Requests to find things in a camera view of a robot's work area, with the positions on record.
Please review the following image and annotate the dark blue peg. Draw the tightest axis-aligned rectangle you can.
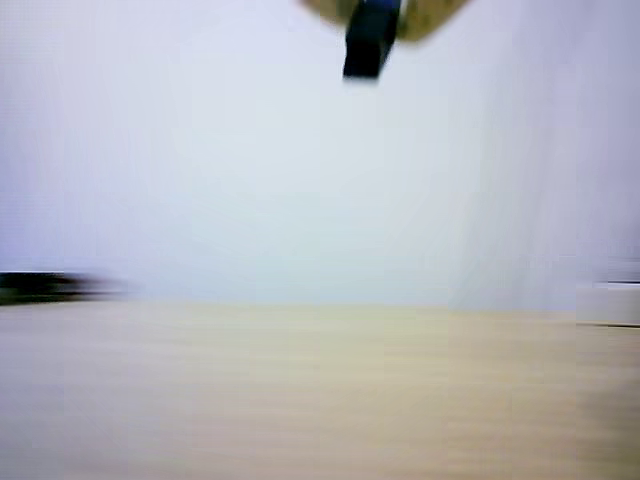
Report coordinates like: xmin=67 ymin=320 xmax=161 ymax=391
xmin=341 ymin=0 xmax=404 ymax=82

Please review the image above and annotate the white crate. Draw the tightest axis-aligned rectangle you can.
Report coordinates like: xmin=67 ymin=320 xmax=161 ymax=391
xmin=574 ymin=280 xmax=640 ymax=330

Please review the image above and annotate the black flat object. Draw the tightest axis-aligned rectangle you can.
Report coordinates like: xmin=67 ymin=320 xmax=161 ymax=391
xmin=0 ymin=270 xmax=129 ymax=306

